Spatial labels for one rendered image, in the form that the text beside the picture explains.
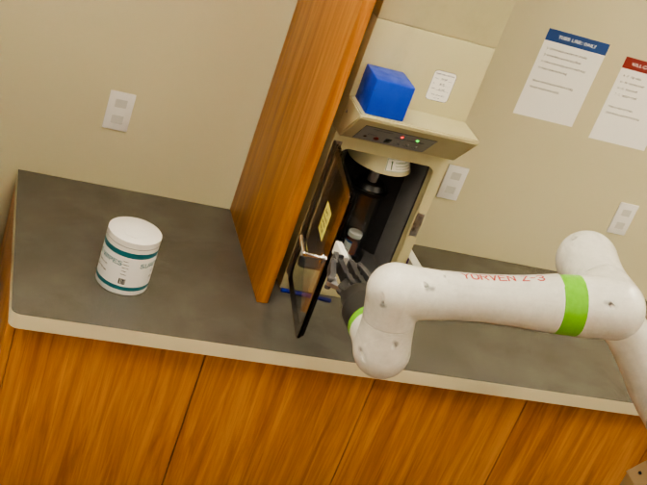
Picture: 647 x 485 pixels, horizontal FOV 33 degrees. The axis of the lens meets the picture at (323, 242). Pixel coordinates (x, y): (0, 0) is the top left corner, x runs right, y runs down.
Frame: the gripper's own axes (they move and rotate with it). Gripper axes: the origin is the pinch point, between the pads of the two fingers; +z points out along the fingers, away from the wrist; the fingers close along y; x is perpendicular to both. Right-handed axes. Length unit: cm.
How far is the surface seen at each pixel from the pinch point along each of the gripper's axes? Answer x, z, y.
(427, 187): -1, 44, -35
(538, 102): -17, 87, -80
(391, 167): -3, 46, -24
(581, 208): 14, 87, -111
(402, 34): -38, 44, -14
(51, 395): 60, 17, 50
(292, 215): 10.0, 34.9, 0.9
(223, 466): 76, 17, 2
